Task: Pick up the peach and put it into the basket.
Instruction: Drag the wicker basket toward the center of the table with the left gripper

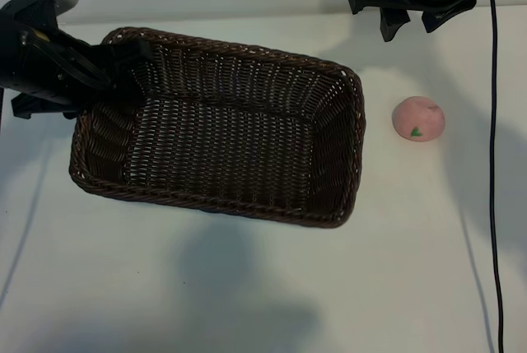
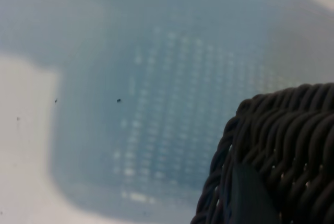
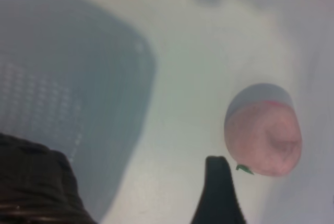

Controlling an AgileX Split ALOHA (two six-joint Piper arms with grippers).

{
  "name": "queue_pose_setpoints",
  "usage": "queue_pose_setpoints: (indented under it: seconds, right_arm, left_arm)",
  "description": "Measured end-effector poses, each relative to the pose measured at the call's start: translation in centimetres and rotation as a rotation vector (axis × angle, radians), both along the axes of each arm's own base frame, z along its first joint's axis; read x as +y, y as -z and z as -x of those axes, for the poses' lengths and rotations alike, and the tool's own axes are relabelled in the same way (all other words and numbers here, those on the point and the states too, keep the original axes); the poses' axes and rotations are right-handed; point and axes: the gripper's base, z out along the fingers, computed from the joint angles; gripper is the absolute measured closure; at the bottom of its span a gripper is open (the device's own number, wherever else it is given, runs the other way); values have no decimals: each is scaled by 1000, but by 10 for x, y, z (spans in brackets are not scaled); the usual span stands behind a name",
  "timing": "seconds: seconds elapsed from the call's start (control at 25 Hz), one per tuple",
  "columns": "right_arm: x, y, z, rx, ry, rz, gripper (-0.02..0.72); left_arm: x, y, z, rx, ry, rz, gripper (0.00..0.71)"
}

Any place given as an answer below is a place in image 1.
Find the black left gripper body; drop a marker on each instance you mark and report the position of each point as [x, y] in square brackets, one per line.
[45, 65]

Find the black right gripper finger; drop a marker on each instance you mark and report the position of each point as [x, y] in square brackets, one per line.
[393, 21]
[438, 17]

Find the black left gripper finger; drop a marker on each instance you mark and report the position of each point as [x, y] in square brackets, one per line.
[129, 81]

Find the pink toy peach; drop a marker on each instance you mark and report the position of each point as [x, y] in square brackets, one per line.
[418, 116]

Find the dark brown woven basket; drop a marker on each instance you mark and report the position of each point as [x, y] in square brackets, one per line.
[230, 143]

